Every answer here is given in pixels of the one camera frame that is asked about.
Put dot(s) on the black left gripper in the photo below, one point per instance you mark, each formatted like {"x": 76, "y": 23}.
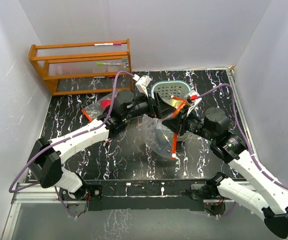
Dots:
{"x": 160, "y": 108}

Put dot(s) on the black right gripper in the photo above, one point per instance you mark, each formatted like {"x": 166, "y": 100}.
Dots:
{"x": 176, "y": 123}

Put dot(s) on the red bell pepper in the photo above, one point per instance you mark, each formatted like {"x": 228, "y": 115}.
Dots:
{"x": 105, "y": 103}

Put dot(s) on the clear orange-zip bag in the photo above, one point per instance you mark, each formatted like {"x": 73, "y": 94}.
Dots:
{"x": 93, "y": 110}

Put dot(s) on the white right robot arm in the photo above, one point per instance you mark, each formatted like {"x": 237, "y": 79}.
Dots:
{"x": 269, "y": 200}

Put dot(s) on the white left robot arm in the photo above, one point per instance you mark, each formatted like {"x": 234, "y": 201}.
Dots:
{"x": 48, "y": 156}

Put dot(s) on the light blue plastic basket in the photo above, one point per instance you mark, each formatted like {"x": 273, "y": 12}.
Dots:
{"x": 172, "y": 92}

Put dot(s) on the wooden shelf rack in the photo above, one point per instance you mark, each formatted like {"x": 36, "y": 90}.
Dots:
{"x": 70, "y": 68}

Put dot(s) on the green white pen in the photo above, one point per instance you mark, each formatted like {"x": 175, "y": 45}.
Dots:
{"x": 108, "y": 64}

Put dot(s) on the pink white pen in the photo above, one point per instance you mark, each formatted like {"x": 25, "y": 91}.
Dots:
{"x": 108, "y": 44}

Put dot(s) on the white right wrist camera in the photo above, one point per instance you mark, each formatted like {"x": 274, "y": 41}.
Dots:
{"x": 193, "y": 99}

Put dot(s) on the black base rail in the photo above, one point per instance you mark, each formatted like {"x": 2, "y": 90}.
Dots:
{"x": 101, "y": 195}

